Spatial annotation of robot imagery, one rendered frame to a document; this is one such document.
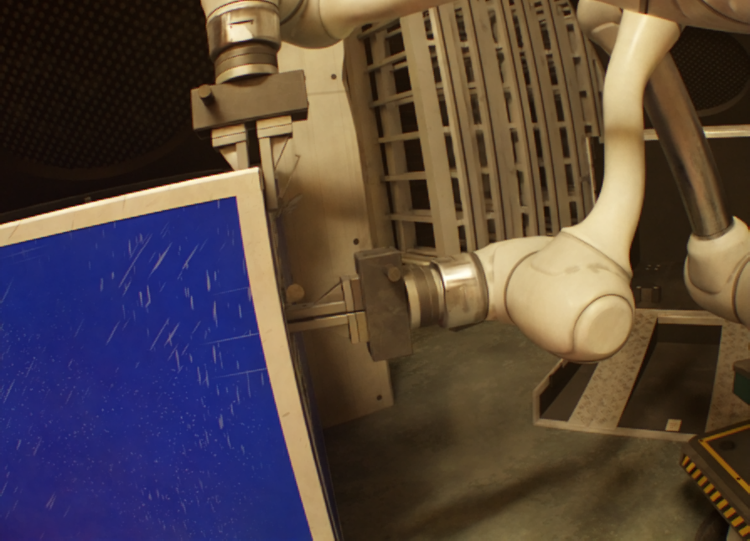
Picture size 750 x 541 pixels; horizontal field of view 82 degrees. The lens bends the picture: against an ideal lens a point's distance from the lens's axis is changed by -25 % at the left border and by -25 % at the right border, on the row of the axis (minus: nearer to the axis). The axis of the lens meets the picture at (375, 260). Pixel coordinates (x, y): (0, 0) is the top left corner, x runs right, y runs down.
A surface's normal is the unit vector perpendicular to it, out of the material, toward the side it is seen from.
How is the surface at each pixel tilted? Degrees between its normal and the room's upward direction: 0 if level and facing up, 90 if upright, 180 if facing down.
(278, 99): 80
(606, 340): 98
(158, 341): 90
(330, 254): 90
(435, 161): 90
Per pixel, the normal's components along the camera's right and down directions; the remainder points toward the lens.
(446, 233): 0.47, 0.09
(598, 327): 0.09, 0.31
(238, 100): 0.13, -0.02
